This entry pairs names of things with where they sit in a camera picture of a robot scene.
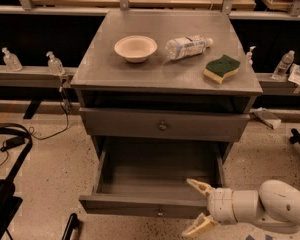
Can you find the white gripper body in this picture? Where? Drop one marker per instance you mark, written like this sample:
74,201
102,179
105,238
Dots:
220,205

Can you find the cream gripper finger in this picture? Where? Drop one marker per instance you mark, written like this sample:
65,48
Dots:
202,187
199,226

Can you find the grey drawer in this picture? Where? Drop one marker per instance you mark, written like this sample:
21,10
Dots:
224,127
141,177

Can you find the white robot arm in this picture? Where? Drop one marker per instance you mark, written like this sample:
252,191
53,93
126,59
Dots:
274,207

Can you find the grey wooden drawer cabinet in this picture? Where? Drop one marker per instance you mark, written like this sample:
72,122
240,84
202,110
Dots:
106,80

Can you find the grey top drawer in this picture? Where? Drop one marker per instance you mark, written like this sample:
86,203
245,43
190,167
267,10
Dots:
224,127

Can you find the paper packet on floor ledge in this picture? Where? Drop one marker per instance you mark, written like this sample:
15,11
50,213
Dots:
267,117

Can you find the black stand leg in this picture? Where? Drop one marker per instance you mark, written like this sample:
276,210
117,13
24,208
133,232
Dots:
295,138

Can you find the green yellow sponge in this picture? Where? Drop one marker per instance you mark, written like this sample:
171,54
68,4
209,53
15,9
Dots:
221,68

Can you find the black bar bottom floor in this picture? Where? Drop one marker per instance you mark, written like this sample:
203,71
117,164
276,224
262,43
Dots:
72,223

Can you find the upright clear water bottle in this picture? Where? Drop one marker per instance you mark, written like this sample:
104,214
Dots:
283,65

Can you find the small sanitizer bottle behind cabinet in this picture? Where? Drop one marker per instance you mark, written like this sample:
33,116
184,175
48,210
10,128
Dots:
249,54

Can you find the clear plastic water bottle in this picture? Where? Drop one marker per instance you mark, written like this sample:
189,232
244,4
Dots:
188,46

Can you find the white plastic packet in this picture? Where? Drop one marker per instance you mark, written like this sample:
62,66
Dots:
294,75

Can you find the white ceramic bowl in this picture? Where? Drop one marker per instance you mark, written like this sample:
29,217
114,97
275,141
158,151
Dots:
135,49

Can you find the sanitizer pump bottle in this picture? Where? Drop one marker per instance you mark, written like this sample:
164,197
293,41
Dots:
55,64
11,60

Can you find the black power adapter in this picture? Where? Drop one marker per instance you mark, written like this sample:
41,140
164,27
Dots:
12,143

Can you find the left sanitizer pump bottle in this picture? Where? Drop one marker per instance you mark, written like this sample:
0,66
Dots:
11,60

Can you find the black chair frame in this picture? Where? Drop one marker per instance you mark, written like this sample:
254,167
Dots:
9,203

